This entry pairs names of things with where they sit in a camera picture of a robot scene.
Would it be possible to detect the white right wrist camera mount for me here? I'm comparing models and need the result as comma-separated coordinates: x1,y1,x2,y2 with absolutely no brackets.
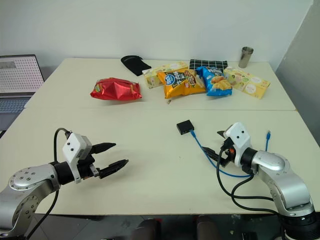
223,122,252,168

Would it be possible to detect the orange chip bag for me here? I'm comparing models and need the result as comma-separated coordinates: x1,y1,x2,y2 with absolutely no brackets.
156,67,207,100

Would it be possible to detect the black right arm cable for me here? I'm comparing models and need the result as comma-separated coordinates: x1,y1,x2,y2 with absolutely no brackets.
216,143,282,216

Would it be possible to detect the blue chip bag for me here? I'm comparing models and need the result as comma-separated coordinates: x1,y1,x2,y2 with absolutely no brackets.
195,65,234,97

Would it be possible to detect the black fabric pouch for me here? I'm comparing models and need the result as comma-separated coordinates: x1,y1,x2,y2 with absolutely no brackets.
120,55,153,77

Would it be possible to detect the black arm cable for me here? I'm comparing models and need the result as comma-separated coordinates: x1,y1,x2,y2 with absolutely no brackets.
216,143,282,216
26,127,74,240

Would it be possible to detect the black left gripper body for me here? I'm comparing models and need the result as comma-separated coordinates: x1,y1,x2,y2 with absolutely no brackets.
76,153,101,180

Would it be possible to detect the yellow patterned tissue box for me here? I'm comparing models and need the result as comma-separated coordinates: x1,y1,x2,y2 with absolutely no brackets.
141,61,190,90
222,66,272,100

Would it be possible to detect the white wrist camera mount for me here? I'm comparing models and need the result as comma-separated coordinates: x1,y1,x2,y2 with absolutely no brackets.
223,122,252,168
61,133,94,185

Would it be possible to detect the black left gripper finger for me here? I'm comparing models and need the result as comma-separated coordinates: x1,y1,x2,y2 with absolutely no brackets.
98,158,130,180
90,142,117,155

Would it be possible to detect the blue cable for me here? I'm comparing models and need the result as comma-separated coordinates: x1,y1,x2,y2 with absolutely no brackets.
189,129,273,179

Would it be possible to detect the red snack bag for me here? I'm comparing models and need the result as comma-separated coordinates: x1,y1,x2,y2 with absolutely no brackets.
89,77,143,102

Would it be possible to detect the stainless steel cup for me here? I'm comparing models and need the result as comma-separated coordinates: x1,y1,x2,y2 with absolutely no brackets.
237,46,255,69

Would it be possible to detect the black white grid pouch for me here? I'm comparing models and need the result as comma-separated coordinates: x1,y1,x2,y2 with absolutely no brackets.
188,58,229,73

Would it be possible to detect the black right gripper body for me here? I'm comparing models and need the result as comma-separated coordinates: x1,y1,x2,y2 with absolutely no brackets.
219,138,237,169

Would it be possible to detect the grey laptop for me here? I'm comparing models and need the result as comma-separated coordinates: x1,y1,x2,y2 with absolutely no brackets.
0,53,46,131

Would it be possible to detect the small black box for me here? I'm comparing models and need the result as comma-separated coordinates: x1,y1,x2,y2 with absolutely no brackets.
176,119,196,136

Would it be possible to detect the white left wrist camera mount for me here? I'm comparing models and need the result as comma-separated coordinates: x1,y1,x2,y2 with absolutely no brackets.
61,133,94,185

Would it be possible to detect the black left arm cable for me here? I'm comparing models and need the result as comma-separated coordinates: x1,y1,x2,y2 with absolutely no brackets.
26,127,74,240

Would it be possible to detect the grey partition panel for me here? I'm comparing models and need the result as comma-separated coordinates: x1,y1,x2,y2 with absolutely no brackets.
274,0,320,149

